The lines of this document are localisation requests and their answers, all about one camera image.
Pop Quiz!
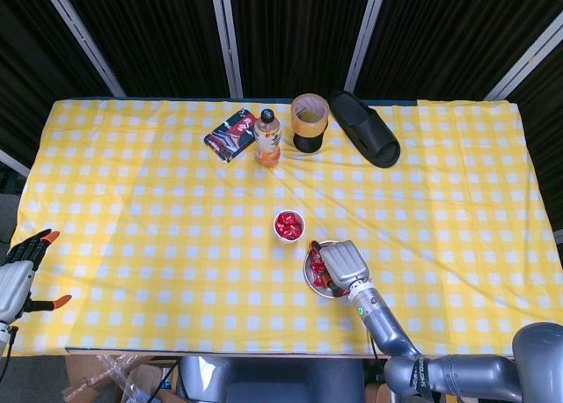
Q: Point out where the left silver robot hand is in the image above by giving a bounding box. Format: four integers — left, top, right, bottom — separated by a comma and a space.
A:
0, 228, 74, 326

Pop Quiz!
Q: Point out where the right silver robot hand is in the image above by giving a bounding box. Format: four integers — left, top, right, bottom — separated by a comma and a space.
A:
307, 239, 371, 297

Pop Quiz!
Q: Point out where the round steel plate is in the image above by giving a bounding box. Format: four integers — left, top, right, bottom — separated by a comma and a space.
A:
303, 240, 353, 297

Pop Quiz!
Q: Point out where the white paper cup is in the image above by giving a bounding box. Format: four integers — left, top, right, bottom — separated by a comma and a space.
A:
272, 209, 306, 245

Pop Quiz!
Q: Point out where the large brown cardboard box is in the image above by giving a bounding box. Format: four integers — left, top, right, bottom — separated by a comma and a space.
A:
61, 354, 179, 403

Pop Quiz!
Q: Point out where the small brown cardboard box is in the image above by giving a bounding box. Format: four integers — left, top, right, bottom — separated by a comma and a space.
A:
364, 383, 389, 403

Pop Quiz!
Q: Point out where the black rubber slipper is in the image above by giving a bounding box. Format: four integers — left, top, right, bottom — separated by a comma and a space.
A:
328, 90, 402, 170

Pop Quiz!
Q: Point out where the clear plastic wrap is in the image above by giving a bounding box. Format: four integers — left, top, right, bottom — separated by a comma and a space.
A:
90, 353, 149, 403

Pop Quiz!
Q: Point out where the grey robot torso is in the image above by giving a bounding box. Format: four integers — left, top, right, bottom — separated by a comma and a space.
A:
177, 355, 367, 403

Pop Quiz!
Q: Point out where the orange drink bottle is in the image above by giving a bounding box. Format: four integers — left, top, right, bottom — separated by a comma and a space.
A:
253, 108, 282, 168

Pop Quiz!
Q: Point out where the yellowish packing tape roll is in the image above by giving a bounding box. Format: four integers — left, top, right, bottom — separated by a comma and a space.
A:
289, 93, 331, 136

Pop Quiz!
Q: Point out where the yellow white checkered tablecloth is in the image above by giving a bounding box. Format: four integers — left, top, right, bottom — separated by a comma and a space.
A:
9, 97, 563, 358

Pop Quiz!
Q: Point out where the dark blue red snack box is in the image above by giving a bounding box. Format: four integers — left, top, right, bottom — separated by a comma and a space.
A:
203, 107, 260, 165

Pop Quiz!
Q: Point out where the black curtain panel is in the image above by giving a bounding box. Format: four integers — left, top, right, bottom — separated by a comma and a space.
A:
0, 0, 111, 158
355, 0, 563, 100
56, 0, 232, 99
505, 46, 563, 235
228, 0, 375, 99

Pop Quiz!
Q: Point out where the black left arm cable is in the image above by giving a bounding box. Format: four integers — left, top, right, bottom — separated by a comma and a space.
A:
0, 324, 18, 377

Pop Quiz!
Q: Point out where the black printed strap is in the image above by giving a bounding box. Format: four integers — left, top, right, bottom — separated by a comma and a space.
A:
411, 354, 435, 399

